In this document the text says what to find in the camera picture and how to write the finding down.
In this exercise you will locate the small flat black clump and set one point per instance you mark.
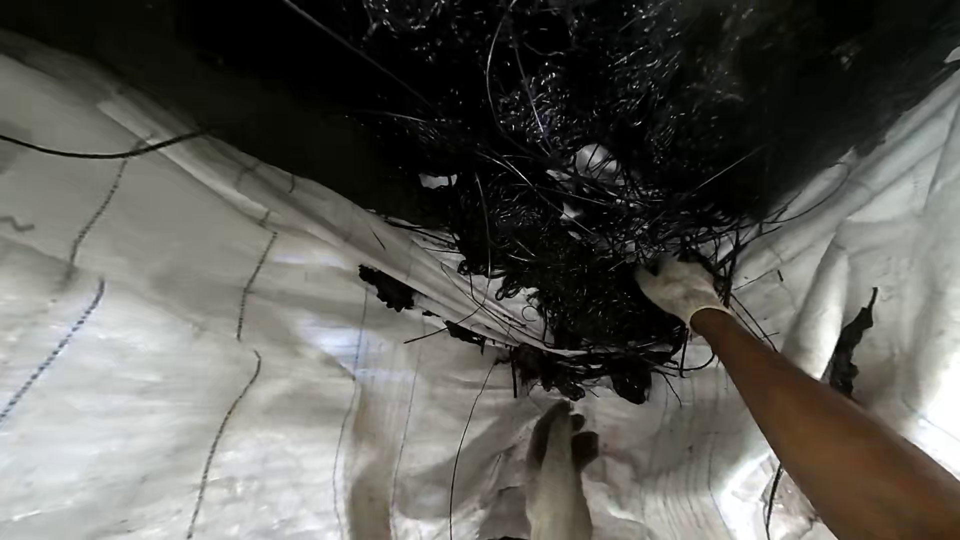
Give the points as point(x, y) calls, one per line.
point(464, 332)

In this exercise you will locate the ragged black clump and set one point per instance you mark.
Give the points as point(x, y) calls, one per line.
point(390, 290)

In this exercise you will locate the person's left fingers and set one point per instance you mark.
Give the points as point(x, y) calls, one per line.
point(550, 435)

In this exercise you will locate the round white object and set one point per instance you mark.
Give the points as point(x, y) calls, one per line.
point(595, 160)

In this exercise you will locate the person's right fingers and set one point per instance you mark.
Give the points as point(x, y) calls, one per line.
point(677, 266)

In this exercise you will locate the jagged black strip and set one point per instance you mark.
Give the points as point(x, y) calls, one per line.
point(847, 350)

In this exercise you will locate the person's right thumb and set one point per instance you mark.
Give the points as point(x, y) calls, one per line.
point(648, 280)

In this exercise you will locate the large white woven sheet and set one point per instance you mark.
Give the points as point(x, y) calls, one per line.
point(172, 330)

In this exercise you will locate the pile of black strands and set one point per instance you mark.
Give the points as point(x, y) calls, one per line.
point(592, 285)

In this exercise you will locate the small white scrap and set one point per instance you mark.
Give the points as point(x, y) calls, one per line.
point(438, 181)
point(570, 212)

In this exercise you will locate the person's right hand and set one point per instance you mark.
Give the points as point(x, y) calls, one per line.
point(684, 291)

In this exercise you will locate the person's left hand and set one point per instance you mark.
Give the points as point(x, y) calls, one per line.
point(556, 487)

